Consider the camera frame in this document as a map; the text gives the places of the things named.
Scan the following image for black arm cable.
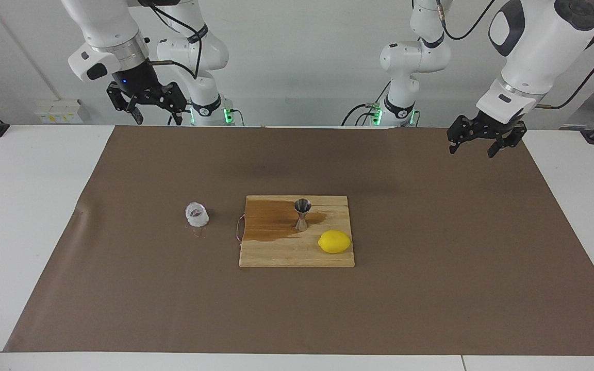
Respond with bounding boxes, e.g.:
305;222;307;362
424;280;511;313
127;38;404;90
145;0;202;80
434;0;594;110

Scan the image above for black base cable bundle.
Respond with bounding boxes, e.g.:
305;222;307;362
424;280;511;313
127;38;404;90
341;80;395;127
222;106;246;127

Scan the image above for brown paper table mat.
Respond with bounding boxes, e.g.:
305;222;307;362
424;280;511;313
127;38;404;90
4;125;594;356

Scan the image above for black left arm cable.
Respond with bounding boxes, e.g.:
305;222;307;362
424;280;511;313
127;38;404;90
434;0;594;110

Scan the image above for white wall socket boxes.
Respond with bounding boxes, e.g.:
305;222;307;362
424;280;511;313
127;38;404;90
34;99;85;125

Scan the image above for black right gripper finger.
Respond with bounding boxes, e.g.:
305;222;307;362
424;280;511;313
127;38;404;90
155;82;188;126
106;85;144;125

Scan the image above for steel double jigger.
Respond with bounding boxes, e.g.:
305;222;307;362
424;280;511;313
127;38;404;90
294;198;312;232

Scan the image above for yellow lemon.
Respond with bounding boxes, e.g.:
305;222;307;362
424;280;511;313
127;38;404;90
318;230;352;255

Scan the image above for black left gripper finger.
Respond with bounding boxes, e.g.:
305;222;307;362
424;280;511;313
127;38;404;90
487;123;527;158
447;116;475;154

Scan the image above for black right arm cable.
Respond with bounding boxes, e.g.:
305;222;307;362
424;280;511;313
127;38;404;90
145;0;202;80

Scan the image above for wooden cutting board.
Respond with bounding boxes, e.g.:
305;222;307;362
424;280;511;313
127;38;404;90
236;195;355;268

